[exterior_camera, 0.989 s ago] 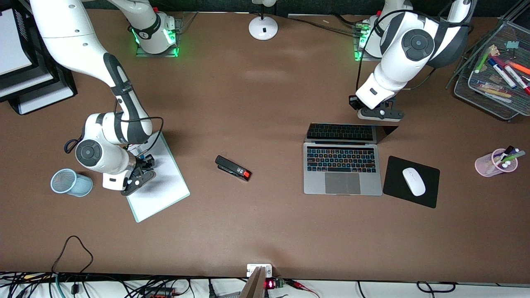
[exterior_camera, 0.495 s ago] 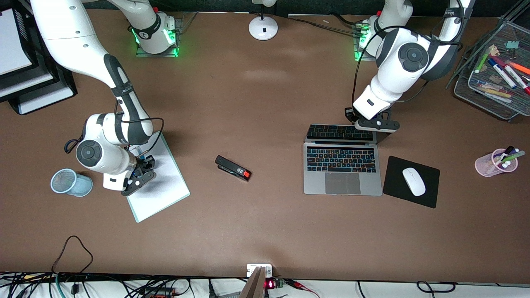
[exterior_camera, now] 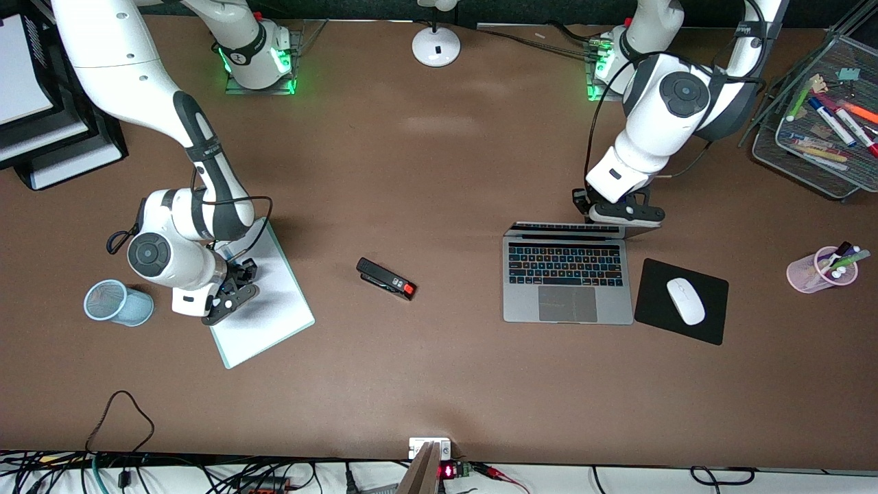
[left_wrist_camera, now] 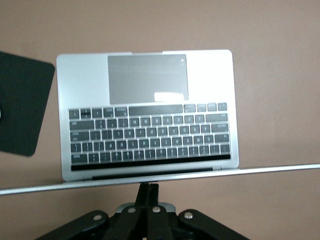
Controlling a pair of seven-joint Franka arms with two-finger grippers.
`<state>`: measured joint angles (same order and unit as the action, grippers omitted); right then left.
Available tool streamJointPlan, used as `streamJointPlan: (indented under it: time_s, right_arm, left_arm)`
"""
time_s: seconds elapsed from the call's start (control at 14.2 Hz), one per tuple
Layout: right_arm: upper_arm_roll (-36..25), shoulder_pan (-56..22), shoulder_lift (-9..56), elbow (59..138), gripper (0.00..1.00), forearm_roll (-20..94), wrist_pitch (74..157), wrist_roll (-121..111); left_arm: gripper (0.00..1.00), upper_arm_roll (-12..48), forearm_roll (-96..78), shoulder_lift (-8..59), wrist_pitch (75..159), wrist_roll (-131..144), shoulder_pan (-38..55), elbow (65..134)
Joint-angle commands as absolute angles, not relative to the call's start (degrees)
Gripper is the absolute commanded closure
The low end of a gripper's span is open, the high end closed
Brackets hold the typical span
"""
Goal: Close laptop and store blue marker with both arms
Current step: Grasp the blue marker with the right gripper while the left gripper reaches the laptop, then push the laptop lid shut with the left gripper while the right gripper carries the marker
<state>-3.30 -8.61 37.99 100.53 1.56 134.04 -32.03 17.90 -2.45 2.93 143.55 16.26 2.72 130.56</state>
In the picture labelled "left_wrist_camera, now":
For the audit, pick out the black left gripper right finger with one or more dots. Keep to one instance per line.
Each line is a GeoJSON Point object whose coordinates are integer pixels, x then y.
{"type": "Point", "coordinates": [160, 225]}

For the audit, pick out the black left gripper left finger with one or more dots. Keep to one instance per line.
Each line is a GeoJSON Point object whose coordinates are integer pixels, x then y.
{"type": "Point", "coordinates": [120, 225]}

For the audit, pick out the silver laptop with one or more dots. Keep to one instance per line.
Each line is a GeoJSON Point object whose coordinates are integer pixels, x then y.
{"type": "Point", "coordinates": [82, 82]}

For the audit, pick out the black mouse pad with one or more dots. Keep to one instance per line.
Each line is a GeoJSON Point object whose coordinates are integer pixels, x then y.
{"type": "Point", "coordinates": [22, 100]}

